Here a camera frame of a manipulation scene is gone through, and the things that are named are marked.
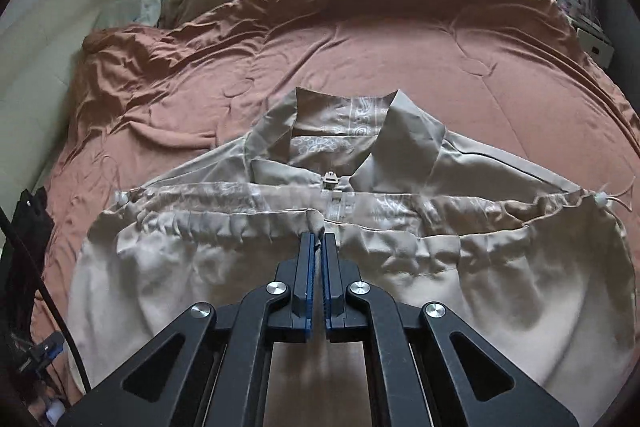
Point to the blue black clamp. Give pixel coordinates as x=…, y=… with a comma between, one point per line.
x=45, y=352

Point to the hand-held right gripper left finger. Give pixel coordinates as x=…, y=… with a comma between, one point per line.
x=311, y=287

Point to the pale pillow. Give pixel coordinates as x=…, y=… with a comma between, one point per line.
x=145, y=2

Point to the beige zip jacket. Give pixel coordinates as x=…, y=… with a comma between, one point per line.
x=500, y=287

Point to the small jar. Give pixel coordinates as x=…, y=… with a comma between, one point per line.
x=565, y=0

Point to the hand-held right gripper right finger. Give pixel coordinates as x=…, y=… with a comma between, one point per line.
x=328, y=287

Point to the white nightstand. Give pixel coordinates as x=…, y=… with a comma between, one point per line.
x=597, y=44

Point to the brown blanket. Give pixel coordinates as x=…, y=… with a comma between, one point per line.
x=350, y=57

